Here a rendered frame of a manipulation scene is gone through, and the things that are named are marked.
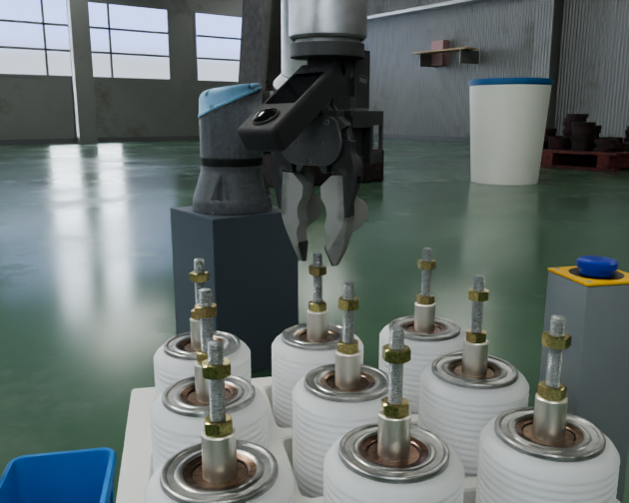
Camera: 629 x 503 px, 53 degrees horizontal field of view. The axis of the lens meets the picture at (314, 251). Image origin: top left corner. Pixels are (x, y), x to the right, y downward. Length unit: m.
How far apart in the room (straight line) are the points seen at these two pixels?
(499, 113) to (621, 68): 5.97
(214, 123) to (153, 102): 11.12
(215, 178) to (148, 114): 11.08
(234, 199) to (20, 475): 0.60
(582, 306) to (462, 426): 0.20
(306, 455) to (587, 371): 0.31
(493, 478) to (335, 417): 0.13
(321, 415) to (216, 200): 0.71
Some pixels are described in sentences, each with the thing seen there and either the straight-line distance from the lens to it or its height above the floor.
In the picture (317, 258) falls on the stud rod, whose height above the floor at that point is 0.34.
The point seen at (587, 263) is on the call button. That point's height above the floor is 0.33.
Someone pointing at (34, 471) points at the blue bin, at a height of 0.10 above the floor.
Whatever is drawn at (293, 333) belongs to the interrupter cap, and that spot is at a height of 0.25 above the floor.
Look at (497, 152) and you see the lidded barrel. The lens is 4.60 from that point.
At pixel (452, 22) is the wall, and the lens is 12.38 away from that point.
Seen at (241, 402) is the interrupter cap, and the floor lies 0.25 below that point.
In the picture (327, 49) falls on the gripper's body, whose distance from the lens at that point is 0.61.
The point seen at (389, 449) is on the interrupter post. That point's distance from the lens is 0.45.
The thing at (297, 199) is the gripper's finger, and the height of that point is 0.40.
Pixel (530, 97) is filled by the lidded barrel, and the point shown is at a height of 0.59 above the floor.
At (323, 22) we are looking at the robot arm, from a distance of 0.61.
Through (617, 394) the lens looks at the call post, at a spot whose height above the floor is 0.19.
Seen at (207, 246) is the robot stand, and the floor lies 0.25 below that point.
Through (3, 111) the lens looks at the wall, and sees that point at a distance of 11.55.
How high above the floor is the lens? 0.48
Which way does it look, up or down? 12 degrees down
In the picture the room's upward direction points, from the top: straight up
